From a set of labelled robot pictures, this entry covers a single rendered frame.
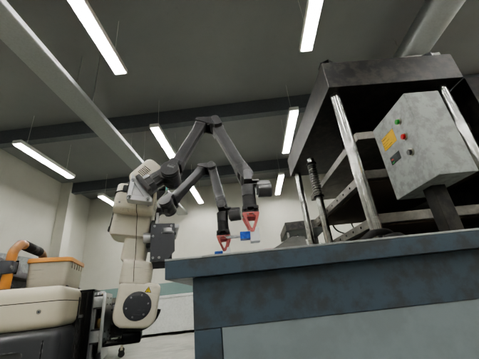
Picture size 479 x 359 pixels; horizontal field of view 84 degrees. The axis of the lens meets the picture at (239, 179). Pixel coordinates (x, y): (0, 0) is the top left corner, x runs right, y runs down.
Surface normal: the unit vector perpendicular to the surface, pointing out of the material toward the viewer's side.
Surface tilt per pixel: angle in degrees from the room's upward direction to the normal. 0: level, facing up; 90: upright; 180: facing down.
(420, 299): 90
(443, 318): 90
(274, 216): 90
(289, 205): 90
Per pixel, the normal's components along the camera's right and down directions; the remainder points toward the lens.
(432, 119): 0.00, -0.40
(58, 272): 0.27, -0.38
